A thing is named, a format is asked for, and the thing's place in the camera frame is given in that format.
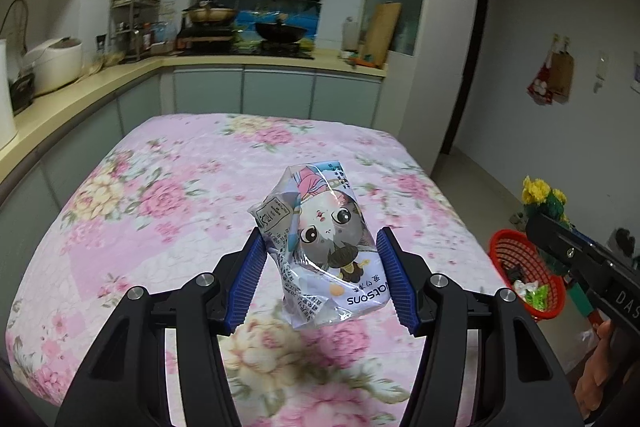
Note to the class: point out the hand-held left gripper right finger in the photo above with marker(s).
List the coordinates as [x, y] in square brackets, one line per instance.
[395, 282]

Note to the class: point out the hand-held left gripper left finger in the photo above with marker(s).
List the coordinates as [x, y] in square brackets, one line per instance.
[245, 287]

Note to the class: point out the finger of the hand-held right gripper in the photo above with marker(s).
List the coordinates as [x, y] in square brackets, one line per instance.
[550, 239]

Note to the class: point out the red plastic basket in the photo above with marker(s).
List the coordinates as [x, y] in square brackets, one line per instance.
[500, 252]

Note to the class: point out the cartoon print packet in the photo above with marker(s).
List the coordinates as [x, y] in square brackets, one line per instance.
[325, 237]

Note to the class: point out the person's right hand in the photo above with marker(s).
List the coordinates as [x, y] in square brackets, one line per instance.
[597, 382]

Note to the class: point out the black plastic bag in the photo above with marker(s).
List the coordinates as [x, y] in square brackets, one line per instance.
[512, 274]

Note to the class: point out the large clear plastic bag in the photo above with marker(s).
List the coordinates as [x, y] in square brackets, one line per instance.
[585, 338]

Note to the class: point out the green snack wrapper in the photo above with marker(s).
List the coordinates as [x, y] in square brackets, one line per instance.
[537, 299]

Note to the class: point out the pink floral blanket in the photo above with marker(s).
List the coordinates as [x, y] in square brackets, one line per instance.
[175, 187]

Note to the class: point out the brown hanging bag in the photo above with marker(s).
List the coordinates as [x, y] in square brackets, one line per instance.
[562, 77]

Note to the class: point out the white intercom phone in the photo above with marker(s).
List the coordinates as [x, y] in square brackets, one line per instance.
[601, 69]

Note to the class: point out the white electrical panel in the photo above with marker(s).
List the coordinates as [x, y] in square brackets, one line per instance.
[636, 77]

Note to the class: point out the dark wooden door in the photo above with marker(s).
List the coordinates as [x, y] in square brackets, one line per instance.
[470, 67]

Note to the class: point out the black gas stove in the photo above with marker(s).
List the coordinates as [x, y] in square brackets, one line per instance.
[280, 52]

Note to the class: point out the clear plastic bottle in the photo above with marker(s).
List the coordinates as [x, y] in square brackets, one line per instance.
[351, 39]

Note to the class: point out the wooden cutting board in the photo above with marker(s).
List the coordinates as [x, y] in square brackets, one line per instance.
[384, 32]

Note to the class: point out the black wok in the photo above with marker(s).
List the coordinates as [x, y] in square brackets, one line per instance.
[280, 32]

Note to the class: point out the golden cooking pan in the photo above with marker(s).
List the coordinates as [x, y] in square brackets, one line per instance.
[210, 14]

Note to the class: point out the white rice cooker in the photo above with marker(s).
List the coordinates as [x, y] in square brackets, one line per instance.
[55, 67]

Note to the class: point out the small black appliance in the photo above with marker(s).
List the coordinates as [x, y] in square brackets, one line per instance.
[22, 94]

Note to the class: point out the metal spice rack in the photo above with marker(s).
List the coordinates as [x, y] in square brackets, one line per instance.
[132, 7]

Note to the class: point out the white kettle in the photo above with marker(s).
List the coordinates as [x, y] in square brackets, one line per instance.
[6, 102]

